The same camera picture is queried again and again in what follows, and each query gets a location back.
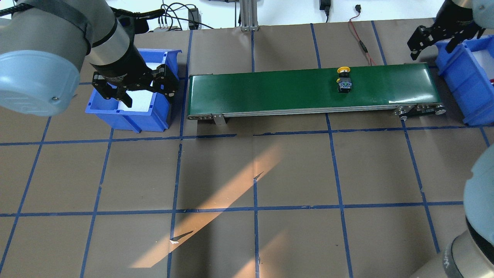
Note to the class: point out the white foam pad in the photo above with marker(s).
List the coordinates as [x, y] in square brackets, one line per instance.
[141, 100]
[486, 61]

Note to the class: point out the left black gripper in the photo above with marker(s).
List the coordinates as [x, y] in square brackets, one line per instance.
[120, 65]

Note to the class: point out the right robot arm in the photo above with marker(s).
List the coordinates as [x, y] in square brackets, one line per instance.
[470, 255]

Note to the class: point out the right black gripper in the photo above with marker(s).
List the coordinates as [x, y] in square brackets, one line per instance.
[454, 26]

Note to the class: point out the green conveyor belt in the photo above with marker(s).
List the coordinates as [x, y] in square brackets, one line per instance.
[407, 89]

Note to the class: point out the blue bin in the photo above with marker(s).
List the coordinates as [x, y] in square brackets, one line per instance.
[149, 110]
[467, 81]

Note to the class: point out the left blue bin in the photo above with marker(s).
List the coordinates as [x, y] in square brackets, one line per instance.
[149, 110]

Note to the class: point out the aluminium profile post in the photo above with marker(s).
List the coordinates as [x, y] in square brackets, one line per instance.
[248, 15]

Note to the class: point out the white foam pad left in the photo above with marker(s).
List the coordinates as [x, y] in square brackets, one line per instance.
[141, 100]

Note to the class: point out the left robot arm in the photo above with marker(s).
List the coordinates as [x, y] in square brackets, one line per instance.
[46, 42]

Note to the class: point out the white foam pad right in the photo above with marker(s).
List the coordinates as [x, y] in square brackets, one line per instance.
[486, 61]

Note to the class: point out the yellow push button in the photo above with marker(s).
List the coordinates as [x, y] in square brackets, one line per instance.
[344, 81]

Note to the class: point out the right blue bin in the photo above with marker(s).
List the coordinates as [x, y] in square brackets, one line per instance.
[467, 81]

